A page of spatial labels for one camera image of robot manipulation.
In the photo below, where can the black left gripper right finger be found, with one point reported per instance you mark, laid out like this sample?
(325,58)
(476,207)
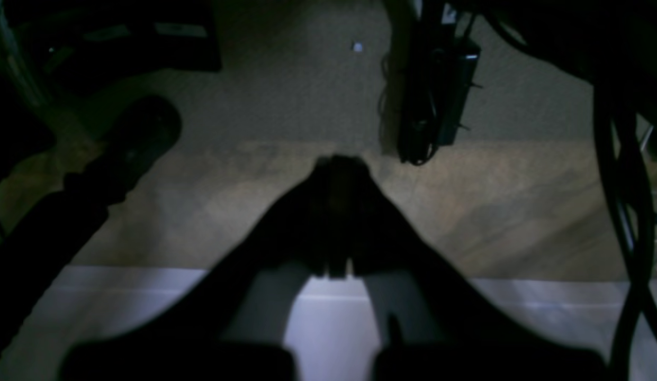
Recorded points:
(433,323)

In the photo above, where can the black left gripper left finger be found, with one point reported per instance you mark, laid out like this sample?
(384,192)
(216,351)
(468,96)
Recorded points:
(231,324)

